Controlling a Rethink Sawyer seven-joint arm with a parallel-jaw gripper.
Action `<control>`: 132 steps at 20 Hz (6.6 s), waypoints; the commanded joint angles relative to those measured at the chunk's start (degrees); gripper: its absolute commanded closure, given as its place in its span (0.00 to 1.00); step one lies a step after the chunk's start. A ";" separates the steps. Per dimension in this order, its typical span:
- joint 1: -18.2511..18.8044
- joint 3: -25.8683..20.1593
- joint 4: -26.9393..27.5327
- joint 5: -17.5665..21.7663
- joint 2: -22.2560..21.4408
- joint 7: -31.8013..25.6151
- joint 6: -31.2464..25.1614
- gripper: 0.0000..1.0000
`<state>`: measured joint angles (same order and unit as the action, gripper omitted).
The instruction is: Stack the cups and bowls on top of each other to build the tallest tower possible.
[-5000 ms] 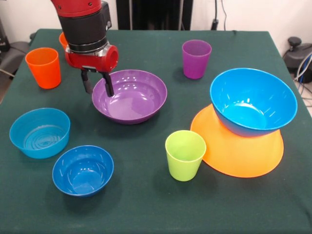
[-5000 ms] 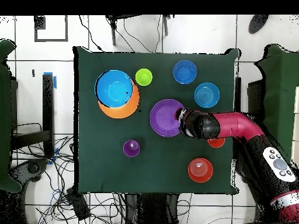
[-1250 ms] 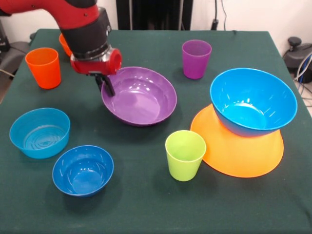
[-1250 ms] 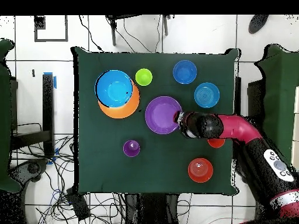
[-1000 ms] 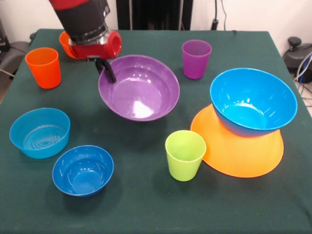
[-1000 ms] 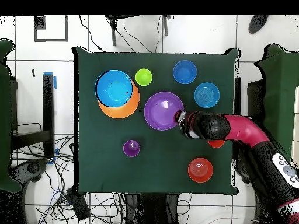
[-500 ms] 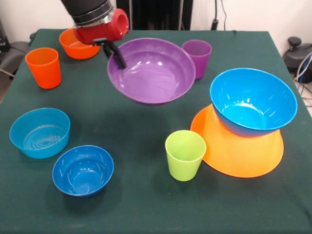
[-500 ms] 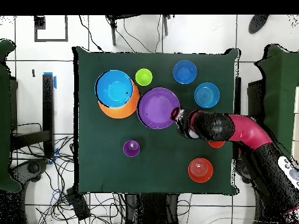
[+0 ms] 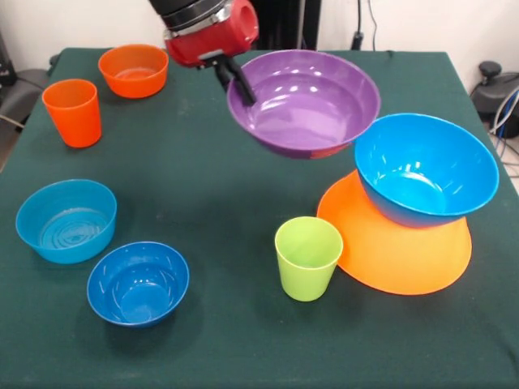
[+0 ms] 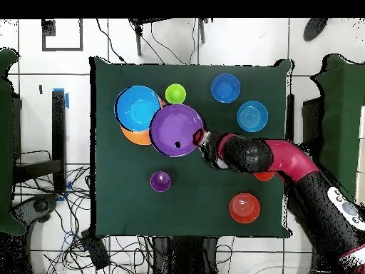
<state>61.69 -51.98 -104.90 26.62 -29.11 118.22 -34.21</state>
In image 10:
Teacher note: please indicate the orange cup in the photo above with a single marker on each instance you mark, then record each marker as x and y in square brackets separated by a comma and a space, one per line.
[263, 176]

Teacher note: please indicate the green cup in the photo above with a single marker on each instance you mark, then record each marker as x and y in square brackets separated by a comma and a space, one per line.
[175, 94]

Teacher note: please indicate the person's foot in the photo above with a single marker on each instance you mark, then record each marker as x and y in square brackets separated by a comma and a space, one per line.
[315, 28]

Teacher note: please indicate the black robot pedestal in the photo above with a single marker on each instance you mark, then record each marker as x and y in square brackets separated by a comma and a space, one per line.
[182, 257]

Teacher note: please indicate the large yellow-orange bowl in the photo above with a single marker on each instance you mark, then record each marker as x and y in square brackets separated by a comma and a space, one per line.
[137, 138]

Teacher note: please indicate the black tripod stand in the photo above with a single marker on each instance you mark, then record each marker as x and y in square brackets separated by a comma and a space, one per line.
[139, 42]

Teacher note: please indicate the black square floor frame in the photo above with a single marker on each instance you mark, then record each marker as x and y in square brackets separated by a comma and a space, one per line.
[48, 27]

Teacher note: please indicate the blue tape strip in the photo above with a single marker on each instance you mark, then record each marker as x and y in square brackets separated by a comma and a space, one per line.
[67, 100]

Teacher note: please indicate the small orange bowl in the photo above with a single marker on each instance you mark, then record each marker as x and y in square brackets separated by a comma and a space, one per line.
[244, 208]

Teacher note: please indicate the dark green tablecloth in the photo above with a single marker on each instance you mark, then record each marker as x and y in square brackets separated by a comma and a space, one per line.
[128, 214]

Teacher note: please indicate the dark blue bowl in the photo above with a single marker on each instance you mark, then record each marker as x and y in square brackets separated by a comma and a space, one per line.
[225, 88]

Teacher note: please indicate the black table frame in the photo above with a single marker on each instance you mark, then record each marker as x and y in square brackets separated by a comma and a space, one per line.
[58, 137]

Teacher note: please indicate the flat-bottomed light blue bowl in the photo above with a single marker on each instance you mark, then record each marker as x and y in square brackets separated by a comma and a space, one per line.
[252, 116]

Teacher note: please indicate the purple cup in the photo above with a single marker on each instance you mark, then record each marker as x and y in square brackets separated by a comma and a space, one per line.
[160, 181]

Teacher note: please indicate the large light blue bowl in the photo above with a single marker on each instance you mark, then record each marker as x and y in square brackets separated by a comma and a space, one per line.
[137, 108]

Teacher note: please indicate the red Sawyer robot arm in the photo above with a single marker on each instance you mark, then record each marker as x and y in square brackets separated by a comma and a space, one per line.
[285, 159]

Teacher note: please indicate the black power strip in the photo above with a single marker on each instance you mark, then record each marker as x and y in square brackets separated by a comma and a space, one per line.
[95, 251]

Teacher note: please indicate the black chair base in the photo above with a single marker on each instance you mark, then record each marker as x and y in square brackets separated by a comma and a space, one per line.
[38, 205]

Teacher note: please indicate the purple bowl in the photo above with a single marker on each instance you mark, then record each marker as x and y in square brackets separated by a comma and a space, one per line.
[174, 128]

